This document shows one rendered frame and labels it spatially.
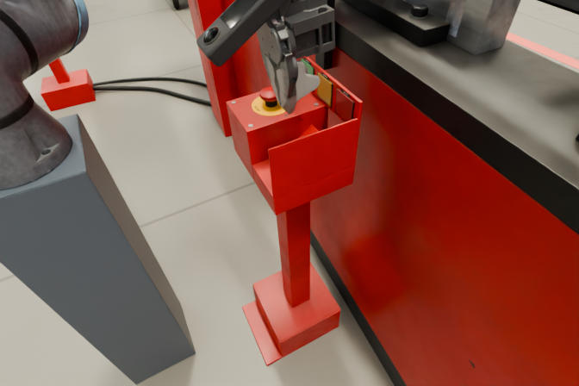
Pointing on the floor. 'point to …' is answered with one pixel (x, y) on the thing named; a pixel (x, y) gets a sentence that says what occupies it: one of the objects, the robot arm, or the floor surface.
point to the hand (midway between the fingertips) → (283, 107)
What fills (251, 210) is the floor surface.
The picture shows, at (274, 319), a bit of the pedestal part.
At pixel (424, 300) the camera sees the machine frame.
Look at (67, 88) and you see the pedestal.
